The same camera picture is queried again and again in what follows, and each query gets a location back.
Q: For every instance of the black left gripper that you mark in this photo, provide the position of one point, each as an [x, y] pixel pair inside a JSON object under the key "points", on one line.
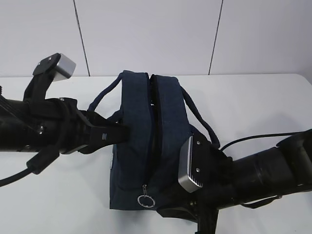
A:
{"points": [[68, 129]]}

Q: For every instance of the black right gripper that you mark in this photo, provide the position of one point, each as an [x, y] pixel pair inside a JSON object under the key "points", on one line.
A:
{"points": [[198, 207]]}

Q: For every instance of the dark blue insulated lunch bag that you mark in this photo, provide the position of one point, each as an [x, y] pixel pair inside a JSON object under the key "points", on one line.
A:
{"points": [[145, 166]]}

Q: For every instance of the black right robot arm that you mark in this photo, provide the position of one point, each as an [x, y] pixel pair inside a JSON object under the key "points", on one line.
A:
{"points": [[259, 179]]}

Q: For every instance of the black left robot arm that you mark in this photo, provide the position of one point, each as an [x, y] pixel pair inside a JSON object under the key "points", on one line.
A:
{"points": [[18, 123]]}

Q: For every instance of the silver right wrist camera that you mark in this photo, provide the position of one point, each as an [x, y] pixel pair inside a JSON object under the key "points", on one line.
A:
{"points": [[201, 165]]}

